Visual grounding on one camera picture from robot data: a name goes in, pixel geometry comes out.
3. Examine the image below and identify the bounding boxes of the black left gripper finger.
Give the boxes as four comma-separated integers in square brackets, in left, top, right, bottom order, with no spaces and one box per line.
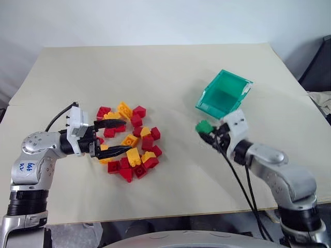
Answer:
[95,145,134,161]
[94,118,128,131]

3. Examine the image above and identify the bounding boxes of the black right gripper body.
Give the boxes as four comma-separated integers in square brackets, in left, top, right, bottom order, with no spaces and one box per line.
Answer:
[212,123,232,156]

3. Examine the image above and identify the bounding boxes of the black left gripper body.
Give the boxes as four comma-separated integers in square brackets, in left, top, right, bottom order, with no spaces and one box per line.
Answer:
[78,125,101,159]

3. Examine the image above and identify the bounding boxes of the green toy block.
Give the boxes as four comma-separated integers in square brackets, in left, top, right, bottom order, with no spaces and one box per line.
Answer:
[194,119,216,135]

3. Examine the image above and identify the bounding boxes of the teal plastic bin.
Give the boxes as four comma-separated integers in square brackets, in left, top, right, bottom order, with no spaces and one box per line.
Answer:
[194,69,254,120]

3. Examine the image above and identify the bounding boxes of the grey crumpled plastic sheet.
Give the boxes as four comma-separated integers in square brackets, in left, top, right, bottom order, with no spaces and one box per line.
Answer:
[45,222,104,248]

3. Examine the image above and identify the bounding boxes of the silver robot torso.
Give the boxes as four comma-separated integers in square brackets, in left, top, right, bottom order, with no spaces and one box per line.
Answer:
[102,229,284,248]

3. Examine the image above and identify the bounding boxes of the beige crumpled cloth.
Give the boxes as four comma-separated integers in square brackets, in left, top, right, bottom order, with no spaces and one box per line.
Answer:
[306,90,331,117]

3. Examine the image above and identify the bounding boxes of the black chair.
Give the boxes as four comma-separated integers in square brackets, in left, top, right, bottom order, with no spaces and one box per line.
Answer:
[296,35,331,92]

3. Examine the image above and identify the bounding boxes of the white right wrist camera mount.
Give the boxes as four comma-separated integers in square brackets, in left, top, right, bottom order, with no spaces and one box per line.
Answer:
[222,108,249,159]

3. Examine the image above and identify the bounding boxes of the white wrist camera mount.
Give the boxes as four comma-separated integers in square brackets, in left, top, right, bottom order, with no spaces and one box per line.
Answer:
[222,108,249,159]
[66,106,90,157]

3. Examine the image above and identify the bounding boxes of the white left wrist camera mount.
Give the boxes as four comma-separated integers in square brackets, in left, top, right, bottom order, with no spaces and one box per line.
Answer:
[66,106,90,157]

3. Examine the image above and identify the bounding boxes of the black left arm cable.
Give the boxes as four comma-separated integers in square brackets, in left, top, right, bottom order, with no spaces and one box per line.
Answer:
[44,101,79,132]

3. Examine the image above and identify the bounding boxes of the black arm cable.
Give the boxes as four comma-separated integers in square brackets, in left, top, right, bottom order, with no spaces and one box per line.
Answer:
[244,164,272,242]
[44,101,79,132]
[221,151,271,242]

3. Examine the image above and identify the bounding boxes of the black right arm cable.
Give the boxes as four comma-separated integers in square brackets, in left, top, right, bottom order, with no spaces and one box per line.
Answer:
[221,151,271,242]
[244,164,272,242]

